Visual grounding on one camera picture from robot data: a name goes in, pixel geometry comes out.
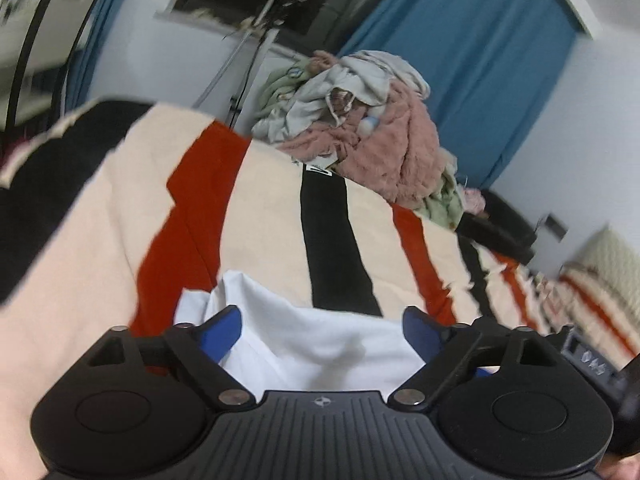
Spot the pink baby garment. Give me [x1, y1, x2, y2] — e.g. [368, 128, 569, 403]
[462, 187, 487, 214]

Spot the blue curtain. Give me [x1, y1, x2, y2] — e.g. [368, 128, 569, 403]
[335, 0, 586, 191]
[65, 0, 146, 106]

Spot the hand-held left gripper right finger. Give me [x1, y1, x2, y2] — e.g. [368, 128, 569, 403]
[388, 305, 567, 407]

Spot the pale green blanket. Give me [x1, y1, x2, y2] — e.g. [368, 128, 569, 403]
[424, 170, 467, 232]

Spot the quilted beige headboard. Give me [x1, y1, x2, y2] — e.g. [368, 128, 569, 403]
[570, 227, 640, 286]

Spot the green cartoon print blanket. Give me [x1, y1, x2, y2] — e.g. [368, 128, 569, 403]
[250, 57, 312, 134]

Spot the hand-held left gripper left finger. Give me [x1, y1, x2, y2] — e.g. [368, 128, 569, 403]
[86, 304, 256, 408]

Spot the light blue t-shirt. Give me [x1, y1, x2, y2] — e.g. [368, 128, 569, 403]
[175, 270, 426, 394]

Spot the person's right hand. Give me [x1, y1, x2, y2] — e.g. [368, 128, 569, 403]
[601, 461, 640, 480]

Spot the pink fleece blanket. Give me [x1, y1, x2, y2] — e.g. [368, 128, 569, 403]
[277, 82, 448, 211]

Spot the striped fleece blanket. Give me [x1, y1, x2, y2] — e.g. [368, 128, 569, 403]
[0, 100, 640, 480]

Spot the garment steamer stand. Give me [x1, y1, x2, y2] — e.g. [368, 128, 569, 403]
[192, 0, 312, 132]

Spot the dark wall outlet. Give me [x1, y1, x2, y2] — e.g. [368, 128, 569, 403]
[545, 214, 569, 241]

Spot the black armchair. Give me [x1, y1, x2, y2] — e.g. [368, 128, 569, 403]
[455, 187, 536, 266]

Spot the beige garment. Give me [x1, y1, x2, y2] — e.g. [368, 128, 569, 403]
[340, 50, 431, 102]

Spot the grey hoodie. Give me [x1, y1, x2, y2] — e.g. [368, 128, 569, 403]
[252, 67, 394, 144]

